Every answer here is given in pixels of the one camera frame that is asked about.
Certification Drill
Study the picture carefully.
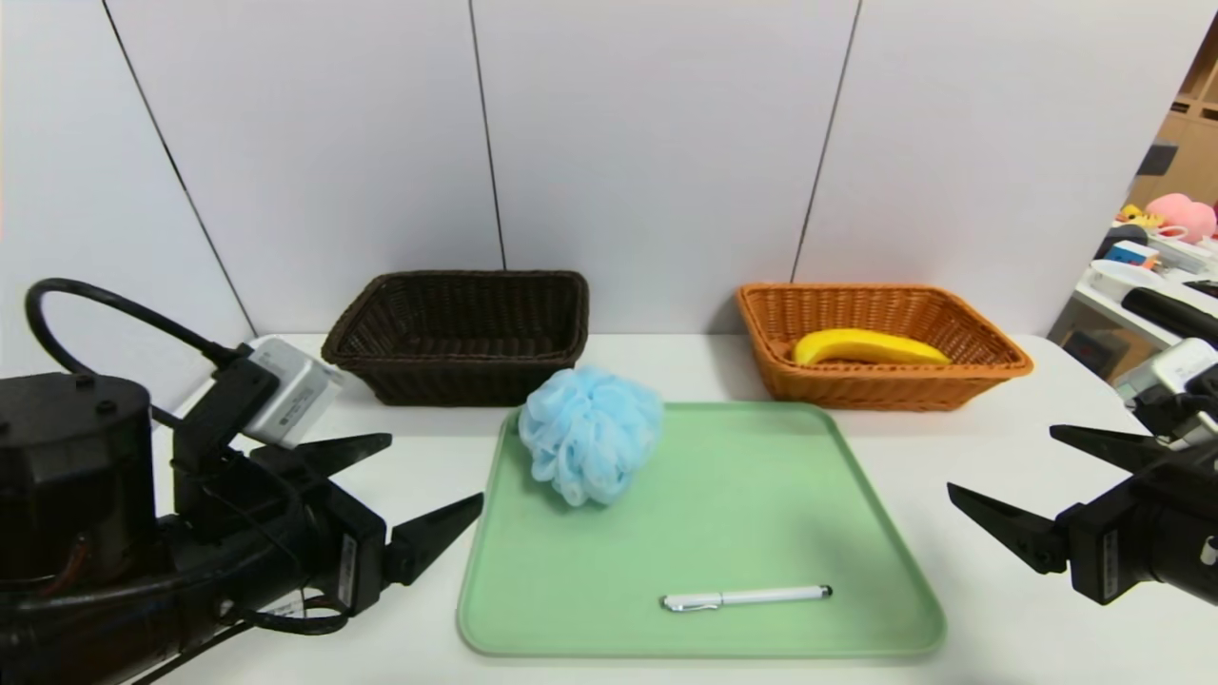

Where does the white side table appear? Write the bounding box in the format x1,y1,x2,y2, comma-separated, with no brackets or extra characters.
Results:
1071,271,1218,353

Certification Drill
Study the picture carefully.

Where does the dark brown wicker basket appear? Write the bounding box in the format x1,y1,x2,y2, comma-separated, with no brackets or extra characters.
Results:
320,270,591,408

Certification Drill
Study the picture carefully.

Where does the light green plastic tray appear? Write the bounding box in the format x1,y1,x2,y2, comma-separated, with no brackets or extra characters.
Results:
457,401,948,659

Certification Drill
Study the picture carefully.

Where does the black left wrist cable loop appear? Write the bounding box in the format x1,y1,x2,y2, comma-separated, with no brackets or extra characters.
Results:
228,590,353,636

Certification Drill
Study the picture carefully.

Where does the white bowl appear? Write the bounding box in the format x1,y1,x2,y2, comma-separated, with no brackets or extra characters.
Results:
1088,259,1164,302

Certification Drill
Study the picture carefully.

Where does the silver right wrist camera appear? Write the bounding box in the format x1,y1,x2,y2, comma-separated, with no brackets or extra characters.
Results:
1113,338,1218,405

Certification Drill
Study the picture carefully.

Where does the black left camera cable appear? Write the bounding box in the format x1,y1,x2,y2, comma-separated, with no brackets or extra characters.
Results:
24,278,250,420

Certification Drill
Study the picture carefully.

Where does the light blue bath loofah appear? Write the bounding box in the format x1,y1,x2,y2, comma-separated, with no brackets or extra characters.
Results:
519,366,665,508

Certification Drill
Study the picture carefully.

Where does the white pen with clip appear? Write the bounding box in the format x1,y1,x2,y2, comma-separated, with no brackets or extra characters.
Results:
661,585,835,613

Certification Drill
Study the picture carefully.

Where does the brown cardboard box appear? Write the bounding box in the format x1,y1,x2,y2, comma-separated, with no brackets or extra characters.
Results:
1061,326,1143,393

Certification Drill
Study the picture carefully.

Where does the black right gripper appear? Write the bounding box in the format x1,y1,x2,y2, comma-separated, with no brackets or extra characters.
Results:
947,423,1218,607

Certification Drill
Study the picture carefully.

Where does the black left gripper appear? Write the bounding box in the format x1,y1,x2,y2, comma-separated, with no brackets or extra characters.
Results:
170,433,484,649

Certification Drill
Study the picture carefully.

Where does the pink plush toy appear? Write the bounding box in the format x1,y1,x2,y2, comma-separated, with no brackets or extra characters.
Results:
1145,193,1217,244

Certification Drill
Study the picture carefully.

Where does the wooden shelf unit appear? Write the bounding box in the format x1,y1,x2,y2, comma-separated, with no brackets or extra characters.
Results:
1123,19,1218,210

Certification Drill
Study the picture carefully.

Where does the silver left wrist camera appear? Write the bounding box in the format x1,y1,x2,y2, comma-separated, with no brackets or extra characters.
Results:
243,336,345,450

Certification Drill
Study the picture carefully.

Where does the black cylinder roll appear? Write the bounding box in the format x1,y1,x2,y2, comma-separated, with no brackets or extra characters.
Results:
1121,287,1218,345

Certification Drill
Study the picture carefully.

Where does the yellow banana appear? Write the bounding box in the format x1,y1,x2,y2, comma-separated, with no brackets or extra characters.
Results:
792,328,953,367

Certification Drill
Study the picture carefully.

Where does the orange wicker basket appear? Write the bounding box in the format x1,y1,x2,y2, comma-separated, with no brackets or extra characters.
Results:
737,283,1035,412

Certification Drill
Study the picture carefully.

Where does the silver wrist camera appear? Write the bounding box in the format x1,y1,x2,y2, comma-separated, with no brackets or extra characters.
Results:
1113,338,1218,405
243,336,345,450

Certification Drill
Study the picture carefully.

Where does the dark grey cloth bundle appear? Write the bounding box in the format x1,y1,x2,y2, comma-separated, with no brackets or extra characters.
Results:
1094,225,1148,260

